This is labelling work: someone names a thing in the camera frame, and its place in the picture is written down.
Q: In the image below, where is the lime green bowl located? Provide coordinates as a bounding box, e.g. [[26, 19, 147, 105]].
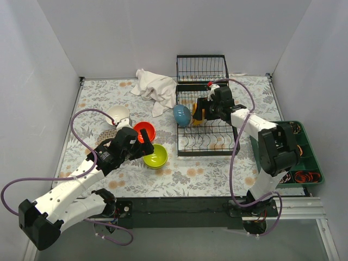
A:
[[143, 144, 168, 163], [145, 162, 166, 170]]

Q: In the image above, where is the yellow orange bowl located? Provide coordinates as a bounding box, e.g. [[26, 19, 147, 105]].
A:
[[192, 103, 204, 126]]

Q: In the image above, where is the blue bowl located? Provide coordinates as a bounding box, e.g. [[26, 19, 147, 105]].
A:
[[173, 104, 191, 127]]

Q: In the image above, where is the dark patterned bowl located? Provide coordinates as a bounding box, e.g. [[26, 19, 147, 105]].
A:
[[96, 129, 117, 145]]

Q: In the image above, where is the white ceramic bowl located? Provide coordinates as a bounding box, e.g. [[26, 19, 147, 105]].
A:
[[111, 119, 132, 130], [105, 105, 130, 125]]

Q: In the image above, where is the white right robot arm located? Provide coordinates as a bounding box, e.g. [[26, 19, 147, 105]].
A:
[[193, 82, 300, 216]]

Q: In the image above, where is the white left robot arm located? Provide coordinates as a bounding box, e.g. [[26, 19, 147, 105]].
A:
[[18, 127, 154, 251]]

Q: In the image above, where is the crumpled white cloth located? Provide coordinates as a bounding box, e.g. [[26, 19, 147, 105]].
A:
[[131, 69, 176, 117]]

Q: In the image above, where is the floral table mat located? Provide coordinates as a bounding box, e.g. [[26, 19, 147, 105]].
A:
[[56, 79, 258, 197]]

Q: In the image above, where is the green compartment tray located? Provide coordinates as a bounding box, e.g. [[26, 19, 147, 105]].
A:
[[250, 121, 324, 188]]

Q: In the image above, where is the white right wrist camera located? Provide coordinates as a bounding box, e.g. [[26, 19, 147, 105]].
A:
[[207, 83, 220, 101]]

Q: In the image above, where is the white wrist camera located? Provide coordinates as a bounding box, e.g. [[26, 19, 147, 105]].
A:
[[116, 118, 132, 132], [207, 83, 220, 101]]

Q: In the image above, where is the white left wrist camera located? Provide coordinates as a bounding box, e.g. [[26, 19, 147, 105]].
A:
[[116, 118, 132, 132]]

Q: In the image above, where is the black wire dish rack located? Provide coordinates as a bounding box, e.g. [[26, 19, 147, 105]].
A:
[[175, 84, 240, 157]]

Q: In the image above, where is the black wire basket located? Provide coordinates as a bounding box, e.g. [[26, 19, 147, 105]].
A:
[[176, 54, 229, 84]]

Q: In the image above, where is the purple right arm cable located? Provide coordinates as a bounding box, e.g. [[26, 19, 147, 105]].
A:
[[207, 78, 283, 238]]

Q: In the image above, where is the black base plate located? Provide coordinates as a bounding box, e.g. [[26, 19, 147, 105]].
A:
[[83, 195, 281, 234]]

